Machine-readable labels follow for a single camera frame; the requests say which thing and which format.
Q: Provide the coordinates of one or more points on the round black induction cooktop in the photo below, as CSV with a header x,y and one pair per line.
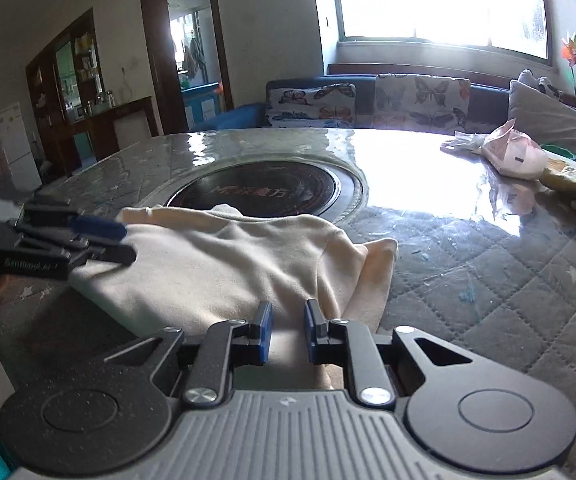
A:
x,y
268,187

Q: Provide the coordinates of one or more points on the dark wooden cabinet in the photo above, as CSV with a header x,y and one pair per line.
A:
x,y
133,115

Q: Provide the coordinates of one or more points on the colourful pinwheel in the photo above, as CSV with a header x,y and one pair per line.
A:
x,y
572,50

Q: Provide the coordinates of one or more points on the butterfly print cushion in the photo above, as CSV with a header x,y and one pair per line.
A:
x,y
313,105
418,100

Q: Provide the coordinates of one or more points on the green plastic item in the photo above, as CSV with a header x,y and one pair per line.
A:
x,y
558,150

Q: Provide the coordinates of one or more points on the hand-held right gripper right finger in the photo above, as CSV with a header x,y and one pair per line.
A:
x,y
312,335

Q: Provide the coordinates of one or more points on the grey cushion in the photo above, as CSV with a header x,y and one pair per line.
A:
x,y
543,115

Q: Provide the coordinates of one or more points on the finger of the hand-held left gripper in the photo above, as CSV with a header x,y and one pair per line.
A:
x,y
98,227
113,254

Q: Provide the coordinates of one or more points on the grey plush toy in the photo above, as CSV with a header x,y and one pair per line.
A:
x,y
528,80

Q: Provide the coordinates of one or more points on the pink plastic bag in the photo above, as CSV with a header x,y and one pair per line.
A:
x,y
513,155

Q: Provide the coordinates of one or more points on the blue sofa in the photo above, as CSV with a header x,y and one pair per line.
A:
x,y
363,90

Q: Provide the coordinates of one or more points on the blue cabinet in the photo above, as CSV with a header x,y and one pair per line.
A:
x,y
200,105

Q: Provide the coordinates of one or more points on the window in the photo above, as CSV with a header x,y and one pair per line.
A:
x,y
443,0

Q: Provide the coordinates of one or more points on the white fridge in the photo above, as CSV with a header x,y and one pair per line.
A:
x,y
15,145

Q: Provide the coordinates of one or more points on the wooden door frame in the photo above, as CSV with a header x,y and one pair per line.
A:
x,y
150,60

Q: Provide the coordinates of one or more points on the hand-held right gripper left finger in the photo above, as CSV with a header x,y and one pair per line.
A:
x,y
266,335

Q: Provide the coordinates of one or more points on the white gloves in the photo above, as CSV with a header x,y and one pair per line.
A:
x,y
463,142

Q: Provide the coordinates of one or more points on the cream sweatshirt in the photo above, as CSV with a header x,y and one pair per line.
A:
x,y
218,260

